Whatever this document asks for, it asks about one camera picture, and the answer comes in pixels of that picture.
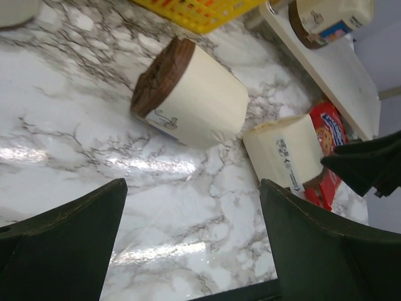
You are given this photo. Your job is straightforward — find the beige brown roll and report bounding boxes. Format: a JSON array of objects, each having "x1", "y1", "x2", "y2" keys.
[
  {"x1": 288, "y1": 0, "x2": 375, "y2": 50},
  {"x1": 242, "y1": 114, "x2": 326, "y2": 194},
  {"x1": 130, "y1": 37, "x2": 249, "y2": 149}
]

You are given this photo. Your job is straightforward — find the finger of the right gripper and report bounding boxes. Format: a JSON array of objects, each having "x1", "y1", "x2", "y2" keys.
[{"x1": 321, "y1": 131, "x2": 400, "y2": 198}]

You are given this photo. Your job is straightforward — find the red snack bag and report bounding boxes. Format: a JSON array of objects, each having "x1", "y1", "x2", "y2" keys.
[{"x1": 305, "y1": 100, "x2": 348, "y2": 211}]

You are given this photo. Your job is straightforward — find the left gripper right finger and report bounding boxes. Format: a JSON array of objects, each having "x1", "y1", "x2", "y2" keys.
[{"x1": 259, "y1": 179, "x2": 400, "y2": 300}]

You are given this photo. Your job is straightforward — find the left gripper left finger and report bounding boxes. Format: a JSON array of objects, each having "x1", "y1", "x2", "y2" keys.
[{"x1": 1, "y1": 178, "x2": 128, "y2": 300}]

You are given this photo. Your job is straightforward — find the yellow plastic shopping basket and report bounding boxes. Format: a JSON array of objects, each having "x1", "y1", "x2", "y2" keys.
[{"x1": 132, "y1": 0, "x2": 264, "y2": 34}]

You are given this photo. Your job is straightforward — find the white two-tier shelf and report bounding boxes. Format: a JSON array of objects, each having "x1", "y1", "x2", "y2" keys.
[{"x1": 244, "y1": 1, "x2": 400, "y2": 140}]

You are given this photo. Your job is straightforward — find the beige brown roll front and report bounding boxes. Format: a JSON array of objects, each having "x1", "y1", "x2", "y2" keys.
[{"x1": 288, "y1": 0, "x2": 375, "y2": 50}]

